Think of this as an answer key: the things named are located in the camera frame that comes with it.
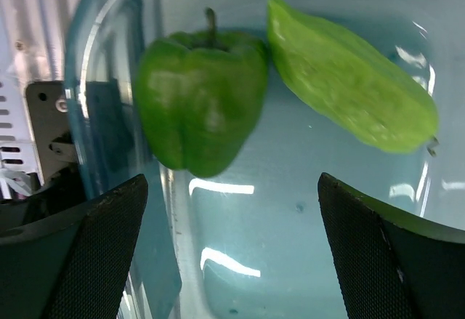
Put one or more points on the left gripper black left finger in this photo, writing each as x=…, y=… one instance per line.
x=73, y=264

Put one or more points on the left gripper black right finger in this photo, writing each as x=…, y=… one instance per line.
x=391, y=263

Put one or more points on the green bell pepper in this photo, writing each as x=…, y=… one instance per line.
x=199, y=96

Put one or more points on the blue plastic tray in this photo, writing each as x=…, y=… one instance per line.
x=250, y=243

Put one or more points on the white slotted cable duct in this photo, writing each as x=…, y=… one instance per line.
x=19, y=163

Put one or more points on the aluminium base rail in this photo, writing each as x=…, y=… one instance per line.
x=36, y=30

